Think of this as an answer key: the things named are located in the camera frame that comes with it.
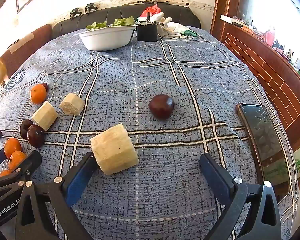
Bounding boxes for white bowl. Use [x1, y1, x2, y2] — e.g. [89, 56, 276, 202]
[78, 24, 138, 51]

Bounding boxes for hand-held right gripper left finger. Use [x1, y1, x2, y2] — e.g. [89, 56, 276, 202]
[15, 151, 100, 240]

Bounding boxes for smartphone with brown case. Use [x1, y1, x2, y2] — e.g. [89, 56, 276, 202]
[235, 102, 292, 200]

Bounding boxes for brown armchair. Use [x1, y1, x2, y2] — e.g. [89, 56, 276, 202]
[0, 24, 53, 73]

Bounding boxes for white glove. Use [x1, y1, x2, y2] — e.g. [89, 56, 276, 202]
[150, 12, 173, 28]

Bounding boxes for red plastic bag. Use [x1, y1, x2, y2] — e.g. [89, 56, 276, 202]
[139, 4, 162, 18]

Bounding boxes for black sofa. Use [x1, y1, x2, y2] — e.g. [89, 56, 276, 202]
[51, 4, 202, 39]

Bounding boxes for black box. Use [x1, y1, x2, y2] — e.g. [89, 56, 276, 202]
[136, 22, 158, 42]

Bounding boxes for white and green cloth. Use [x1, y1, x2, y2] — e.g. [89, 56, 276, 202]
[157, 21, 198, 40]

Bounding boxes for green lettuce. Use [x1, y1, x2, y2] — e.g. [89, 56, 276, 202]
[86, 16, 136, 31]

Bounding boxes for wooden partition counter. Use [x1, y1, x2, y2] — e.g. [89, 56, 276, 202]
[220, 15, 300, 153]

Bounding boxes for large dark red plum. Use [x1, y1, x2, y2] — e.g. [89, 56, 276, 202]
[148, 94, 175, 120]

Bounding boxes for black clamp device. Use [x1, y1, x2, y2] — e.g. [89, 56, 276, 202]
[69, 8, 82, 20]
[84, 3, 98, 14]

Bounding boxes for blue plaid tablecloth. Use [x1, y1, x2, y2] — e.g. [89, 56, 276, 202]
[0, 26, 300, 240]

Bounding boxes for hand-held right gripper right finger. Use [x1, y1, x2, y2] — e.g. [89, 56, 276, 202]
[199, 153, 283, 240]

